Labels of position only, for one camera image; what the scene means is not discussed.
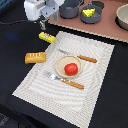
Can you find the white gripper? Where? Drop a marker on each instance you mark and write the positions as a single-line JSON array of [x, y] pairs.
[[42, 10]]

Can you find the yellow toy butter box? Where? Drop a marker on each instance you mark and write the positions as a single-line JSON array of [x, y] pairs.
[[46, 37]]

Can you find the grey toy pot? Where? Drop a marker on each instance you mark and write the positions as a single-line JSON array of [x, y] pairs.
[[70, 8]]

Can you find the orange toy bread loaf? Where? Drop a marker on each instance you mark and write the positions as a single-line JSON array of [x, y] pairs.
[[35, 57]]

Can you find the yellow toy cheese wedge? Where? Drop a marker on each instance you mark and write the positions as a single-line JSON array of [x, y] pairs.
[[88, 12]]

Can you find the red toy tomato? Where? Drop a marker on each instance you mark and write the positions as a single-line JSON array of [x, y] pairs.
[[71, 69]]

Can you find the round beige toy plate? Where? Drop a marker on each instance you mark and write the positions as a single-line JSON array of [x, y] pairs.
[[63, 61]]

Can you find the grey toy saucepan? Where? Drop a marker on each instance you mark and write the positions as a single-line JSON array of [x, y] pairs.
[[96, 16]]

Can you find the beige bowl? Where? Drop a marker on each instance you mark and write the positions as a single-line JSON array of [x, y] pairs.
[[122, 15]]

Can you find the beige woven placemat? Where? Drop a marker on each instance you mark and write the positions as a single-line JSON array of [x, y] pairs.
[[62, 100]]

